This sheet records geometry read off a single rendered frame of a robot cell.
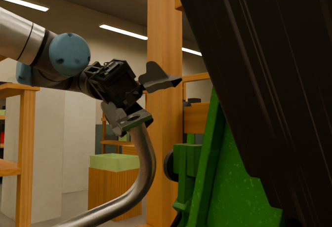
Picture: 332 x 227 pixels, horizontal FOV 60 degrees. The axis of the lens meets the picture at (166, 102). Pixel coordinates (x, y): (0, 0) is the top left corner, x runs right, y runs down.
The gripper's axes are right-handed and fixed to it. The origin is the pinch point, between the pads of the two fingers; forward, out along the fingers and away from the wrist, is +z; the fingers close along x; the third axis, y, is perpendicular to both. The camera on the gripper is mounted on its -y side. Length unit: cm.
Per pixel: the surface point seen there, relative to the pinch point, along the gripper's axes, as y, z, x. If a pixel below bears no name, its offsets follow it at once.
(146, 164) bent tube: -6.3, 0.7, -7.4
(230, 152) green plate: 6.9, 24.3, -5.5
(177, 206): -22.0, -1.6, -7.3
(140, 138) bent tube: -1.6, 0.6, -5.6
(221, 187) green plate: 4.5, 24.0, -7.9
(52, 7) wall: -46, -776, 205
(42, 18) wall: -53, -763, 162
